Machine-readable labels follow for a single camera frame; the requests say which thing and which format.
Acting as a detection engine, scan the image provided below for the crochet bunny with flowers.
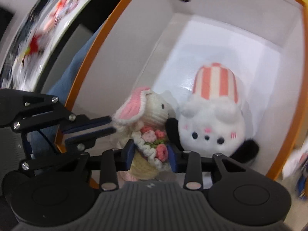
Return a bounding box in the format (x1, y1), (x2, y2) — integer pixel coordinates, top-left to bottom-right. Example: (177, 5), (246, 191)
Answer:
(112, 87), (175, 182)

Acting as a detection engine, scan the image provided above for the white plush striped hat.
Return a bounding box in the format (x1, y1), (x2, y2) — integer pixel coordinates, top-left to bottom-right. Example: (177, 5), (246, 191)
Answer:
(165, 63), (259, 164)

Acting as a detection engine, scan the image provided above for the brown bear plush blue outfit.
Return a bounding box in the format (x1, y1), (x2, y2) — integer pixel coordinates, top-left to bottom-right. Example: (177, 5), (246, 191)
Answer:
(281, 137), (307, 200)

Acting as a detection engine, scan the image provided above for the orange storage box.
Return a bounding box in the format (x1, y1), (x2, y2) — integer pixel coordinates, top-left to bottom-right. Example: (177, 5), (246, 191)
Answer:
(65, 0), (307, 179)

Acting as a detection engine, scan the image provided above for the white side table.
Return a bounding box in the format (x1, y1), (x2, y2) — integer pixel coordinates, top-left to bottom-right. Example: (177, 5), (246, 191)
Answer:
(1, 0), (92, 91)

